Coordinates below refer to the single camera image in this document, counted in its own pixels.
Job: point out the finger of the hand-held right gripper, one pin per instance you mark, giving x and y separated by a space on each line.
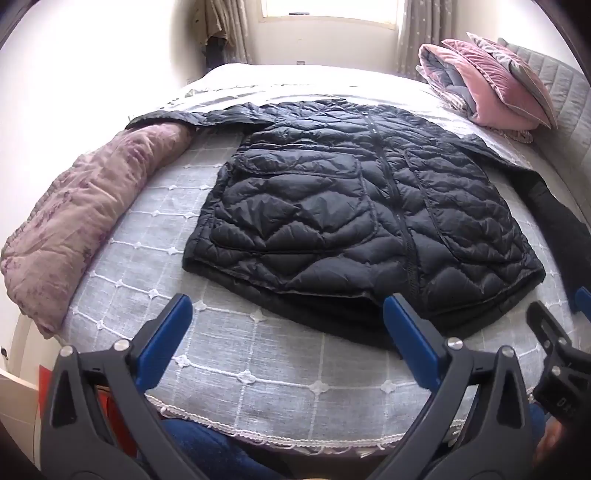
582 302
547 325

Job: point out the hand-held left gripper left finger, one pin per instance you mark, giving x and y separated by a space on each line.
166 333

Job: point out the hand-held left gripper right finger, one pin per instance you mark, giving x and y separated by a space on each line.
411 337

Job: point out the black puffer jacket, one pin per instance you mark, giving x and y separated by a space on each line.
351 217

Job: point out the person's right hand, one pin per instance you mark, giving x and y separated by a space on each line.
549 441

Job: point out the black cloth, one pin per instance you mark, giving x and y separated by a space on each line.
561 230

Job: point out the person's blue jeans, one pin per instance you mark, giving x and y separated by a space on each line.
207 445

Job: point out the pink floral quilt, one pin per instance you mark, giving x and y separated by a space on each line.
78 217

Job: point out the white furniture board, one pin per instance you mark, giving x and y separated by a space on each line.
16 397

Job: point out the patterned pillow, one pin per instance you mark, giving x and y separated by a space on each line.
517 134

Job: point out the grey quilted headboard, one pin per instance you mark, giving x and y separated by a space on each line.
565 87

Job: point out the pink velvet pillow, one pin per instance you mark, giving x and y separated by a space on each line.
494 92

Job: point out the grey velvet pillow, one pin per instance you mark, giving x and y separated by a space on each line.
519 62

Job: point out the folded pink and grey quilt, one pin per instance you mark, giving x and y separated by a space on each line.
438 74

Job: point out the hanging dark garment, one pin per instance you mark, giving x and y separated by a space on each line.
216 51

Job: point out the patterned grey curtain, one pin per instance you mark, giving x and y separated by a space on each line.
420 27
240 25

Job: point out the hanging beige garment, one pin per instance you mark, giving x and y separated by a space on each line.
212 18

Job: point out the window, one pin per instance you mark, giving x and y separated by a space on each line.
328 9

